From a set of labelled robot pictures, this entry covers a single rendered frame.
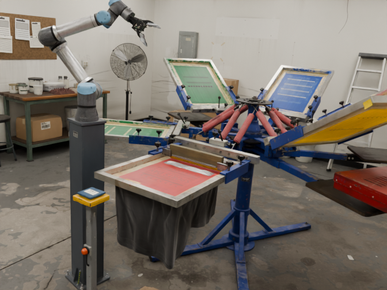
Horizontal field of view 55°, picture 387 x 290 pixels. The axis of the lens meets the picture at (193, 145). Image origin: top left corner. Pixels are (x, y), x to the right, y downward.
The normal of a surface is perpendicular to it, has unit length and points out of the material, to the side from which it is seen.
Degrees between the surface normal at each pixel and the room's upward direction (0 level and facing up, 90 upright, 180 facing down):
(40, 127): 89
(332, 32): 90
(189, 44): 90
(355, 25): 90
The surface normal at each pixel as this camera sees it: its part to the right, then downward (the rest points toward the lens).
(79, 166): -0.70, 0.14
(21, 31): 0.83, 0.17
